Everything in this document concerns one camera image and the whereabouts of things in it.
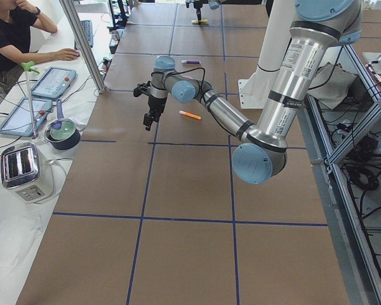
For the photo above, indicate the yellow marker pen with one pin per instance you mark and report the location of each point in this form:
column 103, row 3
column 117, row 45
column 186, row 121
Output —
column 199, row 22

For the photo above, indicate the orange marker pen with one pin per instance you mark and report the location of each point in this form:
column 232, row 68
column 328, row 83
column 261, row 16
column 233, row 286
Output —
column 189, row 115

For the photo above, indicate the purple marker pen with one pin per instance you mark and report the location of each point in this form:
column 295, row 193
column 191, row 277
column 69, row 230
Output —
column 190, row 62

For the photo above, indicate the small metal cup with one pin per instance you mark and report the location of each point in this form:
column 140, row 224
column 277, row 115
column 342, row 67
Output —
column 115, row 35

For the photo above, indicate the dark blue pot with lid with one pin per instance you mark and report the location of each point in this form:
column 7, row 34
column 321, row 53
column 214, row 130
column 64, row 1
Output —
column 62, row 134

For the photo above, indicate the upper blue teach pendant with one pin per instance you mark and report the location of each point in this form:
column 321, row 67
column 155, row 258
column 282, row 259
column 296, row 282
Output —
column 54, row 83

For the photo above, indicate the blue teach pendant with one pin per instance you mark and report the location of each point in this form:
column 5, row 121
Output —
column 54, row 83
column 19, row 122

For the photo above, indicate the black keyboard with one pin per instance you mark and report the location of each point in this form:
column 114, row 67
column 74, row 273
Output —
column 87, row 27

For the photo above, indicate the lower blue teach pendant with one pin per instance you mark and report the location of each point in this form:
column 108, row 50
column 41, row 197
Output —
column 19, row 122

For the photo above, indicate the metal rod green clip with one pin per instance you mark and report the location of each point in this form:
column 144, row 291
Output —
column 27, row 68

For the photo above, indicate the silver toaster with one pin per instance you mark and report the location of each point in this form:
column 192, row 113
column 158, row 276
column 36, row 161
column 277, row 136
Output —
column 26, row 173

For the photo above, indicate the seated person black shirt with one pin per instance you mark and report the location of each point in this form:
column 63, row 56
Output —
column 16, row 20

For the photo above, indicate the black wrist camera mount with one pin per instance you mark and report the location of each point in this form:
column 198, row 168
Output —
column 142, row 89

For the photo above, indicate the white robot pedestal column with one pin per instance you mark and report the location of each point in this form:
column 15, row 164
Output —
column 253, row 92

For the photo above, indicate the aluminium frame post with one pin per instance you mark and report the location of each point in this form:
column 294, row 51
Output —
column 84, row 47

